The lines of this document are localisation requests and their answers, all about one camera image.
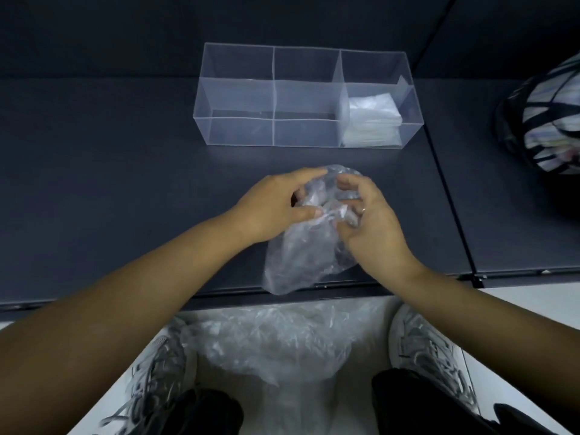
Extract person's left hand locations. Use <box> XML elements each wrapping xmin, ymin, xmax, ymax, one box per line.
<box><xmin>228</xmin><ymin>167</ymin><xmax>329</xmax><ymax>245</ymax></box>

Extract person's right hand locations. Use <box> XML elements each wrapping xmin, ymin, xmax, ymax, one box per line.
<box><xmin>332</xmin><ymin>173</ymin><xmax>426</xmax><ymax>287</ymax></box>

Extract clear plastic bag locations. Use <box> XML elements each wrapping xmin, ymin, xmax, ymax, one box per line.
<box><xmin>261</xmin><ymin>163</ymin><xmax>369</xmax><ymax>297</ymax></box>

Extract clear three-compartment plastic box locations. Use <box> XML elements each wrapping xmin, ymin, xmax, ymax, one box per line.
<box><xmin>193</xmin><ymin>42</ymin><xmax>425</xmax><ymax>150</ymax></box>

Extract stack of plastic bags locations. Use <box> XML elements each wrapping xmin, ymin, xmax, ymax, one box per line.
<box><xmin>338</xmin><ymin>91</ymin><xmax>405</xmax><ymax>148</ymax></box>

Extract pile of plastic bags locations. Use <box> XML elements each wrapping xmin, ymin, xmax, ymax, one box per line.
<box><xmin>180</xmin><ymin>301</ymin><xmax>393</xmax><ymax>435</ymax></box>

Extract person's left forearm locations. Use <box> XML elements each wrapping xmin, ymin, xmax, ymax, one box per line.
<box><xmin>0</xmin><ymin>210</ymin><xmax>259</xmax><ymax>435</ymax></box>

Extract person's right forearm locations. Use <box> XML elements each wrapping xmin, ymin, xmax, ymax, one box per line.
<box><xmin>394</xmin><ymin>262</ymin><xmax>580</xmax><ymax>433</ymax></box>

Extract person's right grey shoe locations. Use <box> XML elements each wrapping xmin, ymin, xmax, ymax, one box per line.
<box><xmin>388</xmin><ymin>304</ymin><xmax>481</xmax><ymax>414</ymax></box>

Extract person's grey shoe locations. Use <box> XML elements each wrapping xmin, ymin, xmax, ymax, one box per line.
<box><xmin>97</xmin><ymin>315</ymin><xmax>201</xmax><ymax>435</ymax></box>
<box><xmin>388</xmin><ymin>304</ymin><xmax>481</xmax><ymax>414</ymax></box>

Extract person's left grey shoe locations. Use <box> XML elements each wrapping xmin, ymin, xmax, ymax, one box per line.
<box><xmin>97</xmin><ymin>315</ymin><xmax>201</xmax><ymax>435</ymax></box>

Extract black trousers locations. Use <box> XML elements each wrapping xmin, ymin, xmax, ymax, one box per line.
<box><xmin>147</xmin><ymin>369</ymin><xmax>561</xmax><ymax>435</ymax></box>

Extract black white striped tote bag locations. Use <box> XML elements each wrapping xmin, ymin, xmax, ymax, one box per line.
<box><xmin>494</xmin><ymin>53</ymin><xmax>580</xmax><ymax>202</ymax></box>

